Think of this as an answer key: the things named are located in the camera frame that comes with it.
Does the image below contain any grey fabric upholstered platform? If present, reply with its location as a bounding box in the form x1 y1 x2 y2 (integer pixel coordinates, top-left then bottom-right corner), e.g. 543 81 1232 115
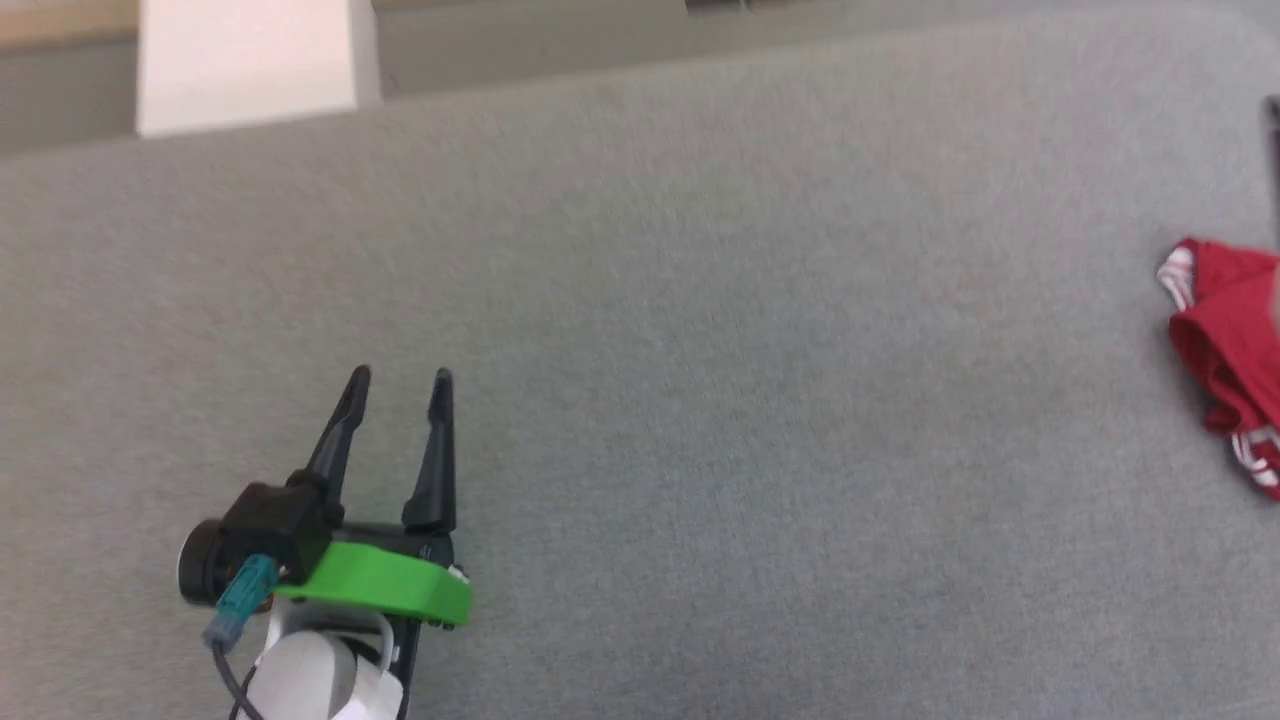
0 5 1280 720

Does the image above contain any white rectangular pillar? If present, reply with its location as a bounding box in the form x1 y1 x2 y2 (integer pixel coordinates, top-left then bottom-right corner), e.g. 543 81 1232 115
135 0 383 140

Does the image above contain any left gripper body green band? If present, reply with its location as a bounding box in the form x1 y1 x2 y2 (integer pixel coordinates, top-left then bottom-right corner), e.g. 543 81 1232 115
272 520 474 720

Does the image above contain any red garment with white stripes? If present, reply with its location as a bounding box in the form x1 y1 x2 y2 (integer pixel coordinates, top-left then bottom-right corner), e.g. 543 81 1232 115
1157 237 1280 503

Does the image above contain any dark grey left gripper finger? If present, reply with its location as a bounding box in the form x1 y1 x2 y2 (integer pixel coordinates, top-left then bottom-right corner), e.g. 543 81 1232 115
303 364 373 501
402 367 458 534

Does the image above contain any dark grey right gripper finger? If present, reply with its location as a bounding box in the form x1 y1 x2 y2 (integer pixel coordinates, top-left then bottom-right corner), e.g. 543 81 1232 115
1262 95 1280 251

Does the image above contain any teal left camera connector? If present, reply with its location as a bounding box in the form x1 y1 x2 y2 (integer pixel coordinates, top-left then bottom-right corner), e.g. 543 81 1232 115
204 555 280 649

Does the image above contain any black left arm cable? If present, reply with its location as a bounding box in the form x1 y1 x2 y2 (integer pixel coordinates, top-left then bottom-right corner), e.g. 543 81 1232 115
208 640 266 720

